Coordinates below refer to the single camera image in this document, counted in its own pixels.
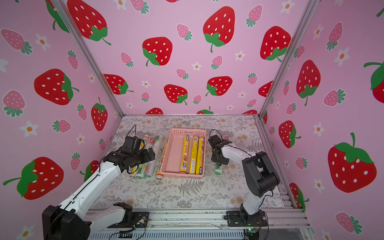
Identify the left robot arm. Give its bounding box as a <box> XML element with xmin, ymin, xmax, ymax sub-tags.
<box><xmin>42</xmin><ymin>137</ymin><xmax>156</xmax><ymax>240</ymax></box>

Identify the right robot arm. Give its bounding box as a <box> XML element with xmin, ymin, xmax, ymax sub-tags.
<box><xmin>208</xmin><ymin>135</ymin><xmax>280</xmax><ymax>226</ymax></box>

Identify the pink plastic basket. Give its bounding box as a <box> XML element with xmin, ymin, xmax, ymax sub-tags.
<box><xmin>160</xmin><ymin>128</ymin><xmax>207</xmax><ymax>180</ymax></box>

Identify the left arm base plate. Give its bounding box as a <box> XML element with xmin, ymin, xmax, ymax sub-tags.
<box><xmin>108</xmin><ymin>212</ymin><xmax>150</xmax><ymax>229</ymax></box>

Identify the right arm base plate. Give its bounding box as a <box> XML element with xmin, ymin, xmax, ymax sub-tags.
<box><xmin>223</xmin><ymin>211</ymin><xmax>268</xmax><ymax>228</ymax></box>

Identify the aluminium rail frame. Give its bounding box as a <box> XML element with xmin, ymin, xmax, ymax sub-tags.
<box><xmin>61</xmin><ymin>206</ymin><xmax>316</xmax><ymax>240</ymax></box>

